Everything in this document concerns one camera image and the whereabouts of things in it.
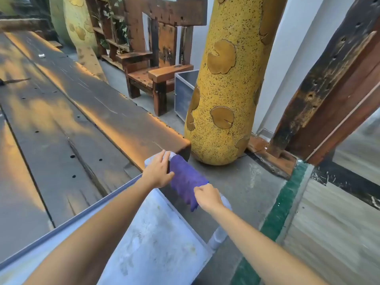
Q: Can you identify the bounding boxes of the person's left forearm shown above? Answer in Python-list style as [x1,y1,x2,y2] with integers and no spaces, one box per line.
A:
[23,176,155,285]

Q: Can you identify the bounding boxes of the wooden post base block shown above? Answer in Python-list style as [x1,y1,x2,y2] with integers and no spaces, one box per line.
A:
[246,134,298,180]

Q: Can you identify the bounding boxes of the purple cloth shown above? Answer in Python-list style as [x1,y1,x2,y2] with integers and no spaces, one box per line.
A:
[168,154,210,212]

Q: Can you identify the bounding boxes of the rustic wooden chair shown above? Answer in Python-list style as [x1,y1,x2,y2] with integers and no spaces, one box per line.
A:
[116,0,208,117]

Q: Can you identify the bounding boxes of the wooden plant shelf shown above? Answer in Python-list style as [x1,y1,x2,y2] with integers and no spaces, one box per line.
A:
[85,0,132,71]

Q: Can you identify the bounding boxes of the grey metal box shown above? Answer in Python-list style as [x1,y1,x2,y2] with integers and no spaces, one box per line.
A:
[174,69,200,124]

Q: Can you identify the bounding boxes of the dark wooden post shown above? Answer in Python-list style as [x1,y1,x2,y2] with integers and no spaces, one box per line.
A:
[266,0,380,167]

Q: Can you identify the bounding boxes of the person's left hand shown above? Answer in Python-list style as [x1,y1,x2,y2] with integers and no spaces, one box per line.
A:
[142,150,176,189]

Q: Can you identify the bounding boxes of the trailing green plant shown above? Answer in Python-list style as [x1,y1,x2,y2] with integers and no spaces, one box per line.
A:
[104,0,132,54]

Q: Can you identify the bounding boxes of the person's right hand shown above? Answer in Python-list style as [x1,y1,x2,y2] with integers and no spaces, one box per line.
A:
[194,183,224,215]

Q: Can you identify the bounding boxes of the yellow speckled column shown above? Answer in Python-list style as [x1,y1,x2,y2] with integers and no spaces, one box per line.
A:
[184,0,289,166]
[49,0,108,83]

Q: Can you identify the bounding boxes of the person's right forearm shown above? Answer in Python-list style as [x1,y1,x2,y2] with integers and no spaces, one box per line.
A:
[209,203,328,285]

